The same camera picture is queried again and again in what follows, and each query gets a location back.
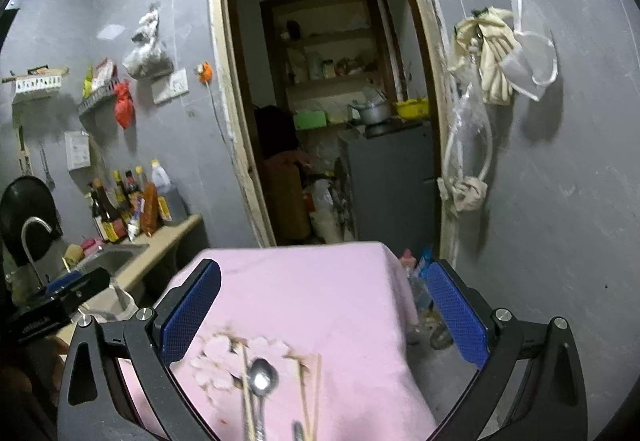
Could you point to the orange tall container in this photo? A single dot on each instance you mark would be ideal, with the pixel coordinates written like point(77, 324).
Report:
point(285, 196)

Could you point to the green box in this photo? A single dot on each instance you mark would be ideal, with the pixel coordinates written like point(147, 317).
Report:
point(310, 120)

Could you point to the black pump bottle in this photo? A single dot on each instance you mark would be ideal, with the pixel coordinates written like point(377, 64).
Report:
point(96, 221)

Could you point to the grey fridge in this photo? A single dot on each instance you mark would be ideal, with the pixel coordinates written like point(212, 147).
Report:
point(390, 181)

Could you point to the person's left hand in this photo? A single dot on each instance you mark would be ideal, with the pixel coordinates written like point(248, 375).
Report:
point(47, 352)

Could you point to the person's left forearm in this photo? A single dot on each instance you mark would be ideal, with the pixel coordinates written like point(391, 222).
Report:
point(20, 401)

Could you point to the black wok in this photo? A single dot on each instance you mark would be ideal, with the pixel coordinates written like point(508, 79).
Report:
point(20, 206)

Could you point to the red snack packet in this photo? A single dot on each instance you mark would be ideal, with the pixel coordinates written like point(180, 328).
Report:
point(105, 71)

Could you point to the dark sauce bottle yellow cap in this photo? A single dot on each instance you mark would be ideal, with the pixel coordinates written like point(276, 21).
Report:
point(121, 193)

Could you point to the clear plastic bottle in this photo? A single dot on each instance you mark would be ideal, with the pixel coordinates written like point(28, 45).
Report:
point(420, 291)

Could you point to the hanging bag of dried goods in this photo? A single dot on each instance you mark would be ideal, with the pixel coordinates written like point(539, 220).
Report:
point(145, 61)

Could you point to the worn door frame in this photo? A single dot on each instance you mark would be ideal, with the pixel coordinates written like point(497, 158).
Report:
point(220, 71)

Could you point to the beige rubber gloves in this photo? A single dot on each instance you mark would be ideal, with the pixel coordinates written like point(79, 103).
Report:
point(492, 61)

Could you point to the black cloth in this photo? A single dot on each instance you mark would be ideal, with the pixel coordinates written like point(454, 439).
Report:
point(275, 131)

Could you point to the clear bottle yellow cap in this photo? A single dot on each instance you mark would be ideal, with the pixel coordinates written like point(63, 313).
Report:
point(141, 176)

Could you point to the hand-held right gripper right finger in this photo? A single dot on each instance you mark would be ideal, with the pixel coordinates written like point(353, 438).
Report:
point(455, 316)

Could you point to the yellow basin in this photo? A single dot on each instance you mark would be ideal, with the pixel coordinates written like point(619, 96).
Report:
point(412, 108)

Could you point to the pink sponge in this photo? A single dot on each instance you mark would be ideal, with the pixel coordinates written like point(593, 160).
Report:
point(91, 245)

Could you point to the loofah scrubber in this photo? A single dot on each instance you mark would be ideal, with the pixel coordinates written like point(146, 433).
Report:
point(74, 253)

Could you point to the white basket shelf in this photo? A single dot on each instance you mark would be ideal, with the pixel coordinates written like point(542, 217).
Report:
point(37, 83)

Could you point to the white wall box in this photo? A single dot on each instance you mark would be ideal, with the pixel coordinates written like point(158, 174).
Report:
point(77, 150)

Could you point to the pink floral cloth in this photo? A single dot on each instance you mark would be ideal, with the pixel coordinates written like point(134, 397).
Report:
point(310, 301)

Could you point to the white wall socket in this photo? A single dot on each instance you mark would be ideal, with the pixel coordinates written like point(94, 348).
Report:
point(172, 85)

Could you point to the large oil jug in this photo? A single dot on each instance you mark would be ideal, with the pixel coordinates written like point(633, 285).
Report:
point(167, 196)

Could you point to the metal spoon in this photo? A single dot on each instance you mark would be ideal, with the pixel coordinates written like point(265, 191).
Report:
point(263, 377)
point(298, 431)

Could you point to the yellow-green snack packet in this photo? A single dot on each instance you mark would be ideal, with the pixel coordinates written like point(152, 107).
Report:
point(88, 81)

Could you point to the beige kitchen counter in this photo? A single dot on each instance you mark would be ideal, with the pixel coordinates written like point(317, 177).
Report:
point(165, 233)

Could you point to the clear plastic bag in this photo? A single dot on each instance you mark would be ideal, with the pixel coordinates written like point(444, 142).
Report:
point(467, 121)

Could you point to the hanging wooden spatula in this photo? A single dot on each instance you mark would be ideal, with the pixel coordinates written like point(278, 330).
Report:
point(22, 156)

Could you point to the red plastic bag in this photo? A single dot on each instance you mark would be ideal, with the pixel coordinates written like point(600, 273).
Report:
point(124, 108)

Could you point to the metal wall rack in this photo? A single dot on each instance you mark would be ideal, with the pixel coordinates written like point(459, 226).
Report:
point(97, 100)

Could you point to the orange wall plug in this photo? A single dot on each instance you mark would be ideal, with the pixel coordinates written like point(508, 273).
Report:
point(204, 71)

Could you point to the white plastic bag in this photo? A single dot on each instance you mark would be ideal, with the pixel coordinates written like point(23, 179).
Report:
point(322, 201)

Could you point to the curved metal faucet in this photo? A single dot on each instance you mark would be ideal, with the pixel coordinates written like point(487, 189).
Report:
point(30, 226)

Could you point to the orange seasoning packet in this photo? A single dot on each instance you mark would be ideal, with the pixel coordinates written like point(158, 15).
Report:
point(149, 208)

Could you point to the wooden shelf unit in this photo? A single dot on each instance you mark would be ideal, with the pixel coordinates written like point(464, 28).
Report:
point(325, 38)

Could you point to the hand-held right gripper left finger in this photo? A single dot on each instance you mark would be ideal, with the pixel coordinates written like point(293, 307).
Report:
point(192, 316)

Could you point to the metal cooking pot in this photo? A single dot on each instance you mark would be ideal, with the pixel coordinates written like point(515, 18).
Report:
point(372, 113)

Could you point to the dark sauce bottle black cap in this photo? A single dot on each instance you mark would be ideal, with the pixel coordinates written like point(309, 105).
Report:
point(132, 186)

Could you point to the pink plastic bottle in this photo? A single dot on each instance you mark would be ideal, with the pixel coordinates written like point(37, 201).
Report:
point(407, 260)

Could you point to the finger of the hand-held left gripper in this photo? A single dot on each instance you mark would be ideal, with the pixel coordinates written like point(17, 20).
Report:
point(92, 280)
point(62, 282)

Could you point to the blue packet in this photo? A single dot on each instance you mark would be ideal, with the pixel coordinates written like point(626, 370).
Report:
point(425, 258)

